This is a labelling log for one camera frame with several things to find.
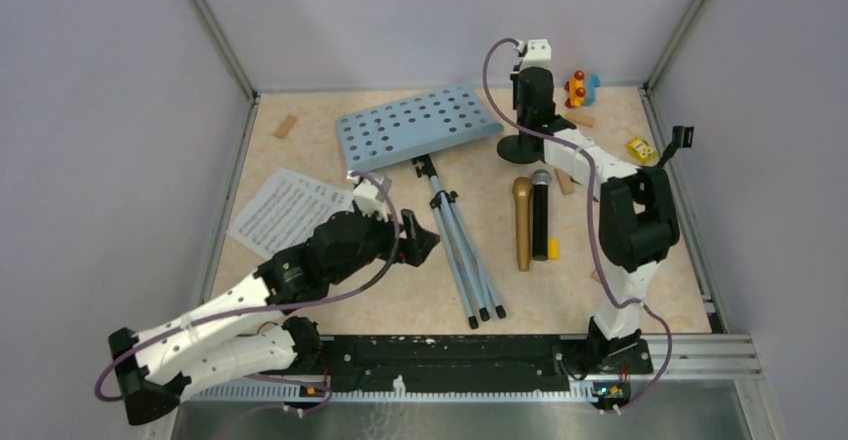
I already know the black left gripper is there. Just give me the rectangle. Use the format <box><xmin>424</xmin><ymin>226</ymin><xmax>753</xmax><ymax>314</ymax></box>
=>
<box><xmin>328</xmin><ymin>202</ymin><xmax>439</xmax><ymax>285</ymax></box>

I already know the light blue music stand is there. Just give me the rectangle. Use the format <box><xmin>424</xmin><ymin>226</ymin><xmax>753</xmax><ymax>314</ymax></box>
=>
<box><xmin>335</xmin><ymin>83</ymin><xmax>506</xmax><ymax>330</ymax></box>

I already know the gold microphone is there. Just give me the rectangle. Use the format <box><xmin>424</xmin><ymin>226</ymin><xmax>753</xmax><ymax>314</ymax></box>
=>
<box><xmin>511</xmin><ymin>177</ymin><xmax>532</xmax><ymax>272</ymax></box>

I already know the sheet music page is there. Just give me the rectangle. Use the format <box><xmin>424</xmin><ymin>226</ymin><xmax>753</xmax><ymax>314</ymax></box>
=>
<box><xmin>227</xmin><ymin>177</ymin><xmax>332</xmax><ymax>259</ymax></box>
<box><xmin>275</xmin><ymin>168</ymin><xmax>353</xmax><ymax>212</ymax></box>

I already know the silver black microphone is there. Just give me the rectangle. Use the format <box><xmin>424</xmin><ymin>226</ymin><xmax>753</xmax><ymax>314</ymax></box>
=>
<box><xmin>531</xmin><ymin>169</ymin><xmax>552</xmax><ymax>261</ymax></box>

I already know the black stand for silver microphone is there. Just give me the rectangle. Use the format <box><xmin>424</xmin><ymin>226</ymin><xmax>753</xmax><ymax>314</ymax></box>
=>
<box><xmin>496</xmin><ymin>133</ymin><xmax>544</xmax><ymax>165</ymax></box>

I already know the black stand for gold microphone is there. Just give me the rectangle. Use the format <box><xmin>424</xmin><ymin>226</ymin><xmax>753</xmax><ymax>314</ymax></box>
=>
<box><xmin>654</xmin><ymin>125</ymin><xmax>695</xmax><ymax>169</ymax></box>

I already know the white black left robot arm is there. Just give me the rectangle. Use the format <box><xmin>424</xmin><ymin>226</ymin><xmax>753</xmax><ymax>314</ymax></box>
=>
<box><xmin>108</xmin><ymin>209</ymin><xmax>440</xmax><ymax>426</ymax></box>

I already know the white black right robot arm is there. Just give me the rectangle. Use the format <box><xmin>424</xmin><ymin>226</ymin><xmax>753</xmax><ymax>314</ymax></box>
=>
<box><xmin>509</xmin><ymin>66</ymin><xmax>680</xmax><ymax>372</ymax></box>

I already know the yellow toy brick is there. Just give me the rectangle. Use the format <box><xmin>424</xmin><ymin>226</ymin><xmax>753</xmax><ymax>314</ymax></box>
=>
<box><xmin>547</xmin><ymin>237</ymin><xmax>560</xmax><ymax>260</ymax></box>

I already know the wooden block by cards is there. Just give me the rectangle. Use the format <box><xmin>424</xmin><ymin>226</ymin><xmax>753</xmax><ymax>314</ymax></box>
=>
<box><xmin>554</xmin><ymin>169</ymin><xmax>575</xmax><ymax>196</ymax></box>

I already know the wooden block back left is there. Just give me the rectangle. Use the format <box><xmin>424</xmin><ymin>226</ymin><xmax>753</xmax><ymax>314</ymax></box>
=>
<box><xmin>274</xmin><ymin>114</ymin><xmax>298</xmax><ymax>139</ymax></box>

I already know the colourful toy block figure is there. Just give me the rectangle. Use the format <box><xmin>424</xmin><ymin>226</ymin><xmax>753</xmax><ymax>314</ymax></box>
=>
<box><xmin>564</xmin><ymin>70</ymin><xmax>600</xmax><ymax>109</ymax></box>

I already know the yellow small toy box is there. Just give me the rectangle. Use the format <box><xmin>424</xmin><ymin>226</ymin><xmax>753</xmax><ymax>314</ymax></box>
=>
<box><xmin>626</xmin><ymin>137</ymin><xmax>658</xmax><ymax>165</ymax></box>

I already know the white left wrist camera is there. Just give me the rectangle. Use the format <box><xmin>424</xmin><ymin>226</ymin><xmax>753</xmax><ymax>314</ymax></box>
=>
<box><xmin>347</xmin><ymin>170</ymin><xmax>392</xmax><ymax>222</ymax></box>

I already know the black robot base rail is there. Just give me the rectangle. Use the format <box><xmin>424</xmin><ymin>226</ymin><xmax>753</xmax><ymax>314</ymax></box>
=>
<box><xmin>286</xmin><ymin>335</ymin><xmax>654</xmax><ymax>394</ymax></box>

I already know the wooden block near back wall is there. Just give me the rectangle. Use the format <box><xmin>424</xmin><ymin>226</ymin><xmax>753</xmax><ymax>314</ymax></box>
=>
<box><xmin>567</xmin><ymin>112</ymin><xmax>596</xmax><ymax>127</ymax></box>

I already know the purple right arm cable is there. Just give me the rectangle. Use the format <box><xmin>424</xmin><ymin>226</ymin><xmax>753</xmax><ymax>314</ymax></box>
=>
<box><xmin>481</xmin><ymin>37</ymin><xmax>674</xmax><ymax>415</ymax></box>

